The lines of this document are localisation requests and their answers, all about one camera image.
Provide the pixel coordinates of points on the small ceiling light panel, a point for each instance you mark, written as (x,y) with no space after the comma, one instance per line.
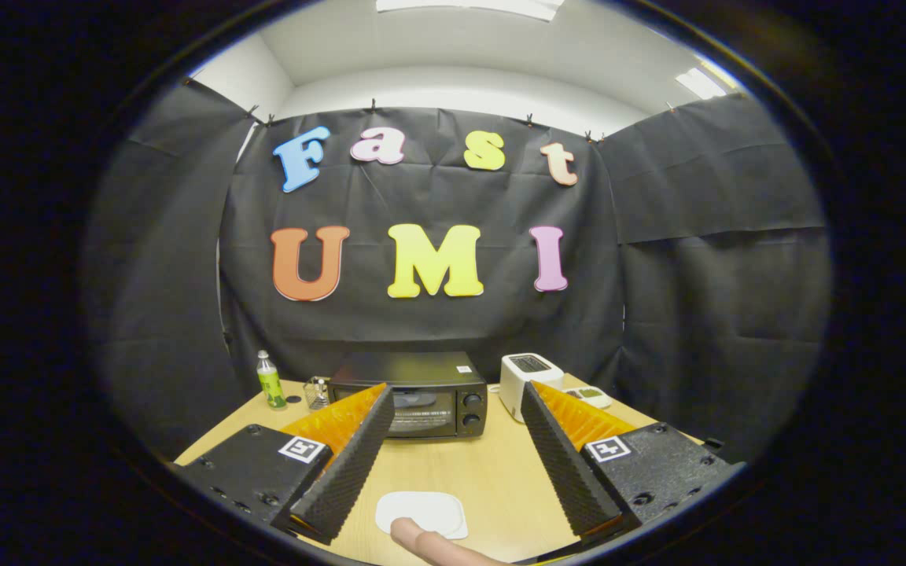
(701,82)

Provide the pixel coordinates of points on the white divided dish with seeds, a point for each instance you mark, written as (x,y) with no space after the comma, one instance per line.
(591,395)

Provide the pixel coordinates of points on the long ceiling light panel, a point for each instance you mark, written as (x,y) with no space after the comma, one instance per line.
(469,6)

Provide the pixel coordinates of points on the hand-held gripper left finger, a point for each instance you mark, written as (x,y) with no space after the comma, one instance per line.
(351,464)

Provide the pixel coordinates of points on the black toaster oven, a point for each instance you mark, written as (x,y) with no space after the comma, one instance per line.
(421,368)

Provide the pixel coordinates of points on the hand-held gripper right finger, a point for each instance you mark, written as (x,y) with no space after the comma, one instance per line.
(563,464)

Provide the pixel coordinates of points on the white rectangular plate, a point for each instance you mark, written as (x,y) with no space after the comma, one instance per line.
(421,507)

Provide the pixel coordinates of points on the green label plastic bottle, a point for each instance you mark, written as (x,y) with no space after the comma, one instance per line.
(270,385)

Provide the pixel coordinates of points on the clear glass cup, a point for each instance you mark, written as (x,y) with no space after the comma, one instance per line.
(317,393)

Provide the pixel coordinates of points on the white pop-up toaster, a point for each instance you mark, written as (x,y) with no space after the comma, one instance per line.
(517,385)

